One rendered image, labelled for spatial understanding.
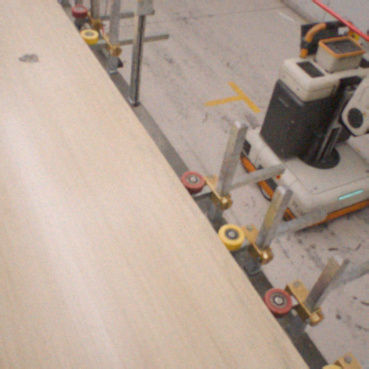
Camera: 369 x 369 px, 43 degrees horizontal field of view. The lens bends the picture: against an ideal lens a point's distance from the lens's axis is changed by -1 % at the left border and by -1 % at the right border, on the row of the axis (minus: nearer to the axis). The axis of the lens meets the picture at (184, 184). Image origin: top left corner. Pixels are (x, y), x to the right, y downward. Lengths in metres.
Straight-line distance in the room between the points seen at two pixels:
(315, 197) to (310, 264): 0.37
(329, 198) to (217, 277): 1.41
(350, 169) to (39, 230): 1.95
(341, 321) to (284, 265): 0.40
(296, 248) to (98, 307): 1.63
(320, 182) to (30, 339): 1.89
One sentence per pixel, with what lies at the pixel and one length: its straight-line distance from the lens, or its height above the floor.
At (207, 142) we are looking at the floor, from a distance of 3.17.
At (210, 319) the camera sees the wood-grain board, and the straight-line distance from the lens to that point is 1.29.
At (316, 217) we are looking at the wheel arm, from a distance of 1.72.
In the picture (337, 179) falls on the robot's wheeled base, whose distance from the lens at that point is 2.78.
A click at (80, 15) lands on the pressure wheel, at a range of 2.50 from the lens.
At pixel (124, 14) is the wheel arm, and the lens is 2.62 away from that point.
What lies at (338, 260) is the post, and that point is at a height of 1.10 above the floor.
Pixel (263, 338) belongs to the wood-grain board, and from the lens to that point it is 1.31.
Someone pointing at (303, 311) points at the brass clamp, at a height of 0.85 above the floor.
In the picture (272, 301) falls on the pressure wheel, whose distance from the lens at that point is 1.36.
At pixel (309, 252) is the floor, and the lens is 2.73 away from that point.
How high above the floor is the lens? 2.02
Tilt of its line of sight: 45 degrees down
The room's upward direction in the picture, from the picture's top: 11 degrees clockwise
